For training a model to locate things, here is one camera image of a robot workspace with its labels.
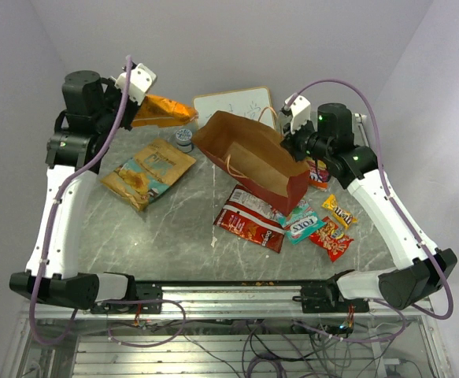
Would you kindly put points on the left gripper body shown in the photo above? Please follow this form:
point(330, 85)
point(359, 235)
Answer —
point(114, 98)

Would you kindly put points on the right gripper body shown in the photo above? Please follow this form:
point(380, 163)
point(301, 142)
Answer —
point(298, 142)

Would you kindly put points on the red brown paper bag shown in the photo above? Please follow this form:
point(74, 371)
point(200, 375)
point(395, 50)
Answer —
point(250, 152)

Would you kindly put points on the orange kettle chips bag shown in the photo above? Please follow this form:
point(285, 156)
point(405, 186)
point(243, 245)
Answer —
point(163, 112)

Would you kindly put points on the brown teal chips bag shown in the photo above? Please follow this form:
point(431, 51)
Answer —
point(147, 175)

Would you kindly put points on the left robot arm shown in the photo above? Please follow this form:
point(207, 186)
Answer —
point(74, 153)

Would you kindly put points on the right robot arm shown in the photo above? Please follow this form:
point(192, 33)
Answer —
point(420, 268)

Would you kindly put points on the orange Fox's fruits bag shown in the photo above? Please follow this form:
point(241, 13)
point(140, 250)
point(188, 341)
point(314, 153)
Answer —
point(319, 176)

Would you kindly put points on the teal Fox's candy bag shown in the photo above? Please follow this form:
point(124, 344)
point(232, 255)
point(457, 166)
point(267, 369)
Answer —
point(300, 223)

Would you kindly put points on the red Doritos bag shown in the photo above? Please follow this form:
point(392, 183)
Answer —
point(251, 219)

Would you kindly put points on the yellow M&M's bag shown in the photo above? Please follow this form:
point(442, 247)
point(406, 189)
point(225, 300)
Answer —
point(343, 216)

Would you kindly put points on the red snack mix bag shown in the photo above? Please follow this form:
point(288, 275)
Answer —
point(331, 238)

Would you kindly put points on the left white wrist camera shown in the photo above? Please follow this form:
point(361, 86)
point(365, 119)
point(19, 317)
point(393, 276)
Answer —
point(142, 79)

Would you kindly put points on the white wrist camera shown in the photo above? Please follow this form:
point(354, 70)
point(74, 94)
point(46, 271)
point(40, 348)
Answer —
point(294, 114)
point(142, 79)

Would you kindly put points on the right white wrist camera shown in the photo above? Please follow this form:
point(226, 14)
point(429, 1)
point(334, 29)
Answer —
point(294, 114)

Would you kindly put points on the small whiteboard yellow frame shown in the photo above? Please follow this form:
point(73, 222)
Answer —
point(248, 103)

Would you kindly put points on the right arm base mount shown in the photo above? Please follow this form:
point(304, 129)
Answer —
point(325, 297)

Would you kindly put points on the aluminium rail frame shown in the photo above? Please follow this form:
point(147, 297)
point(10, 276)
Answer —
point(207, 299)

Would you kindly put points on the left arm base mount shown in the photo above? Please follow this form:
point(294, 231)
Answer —
point(141, 291)

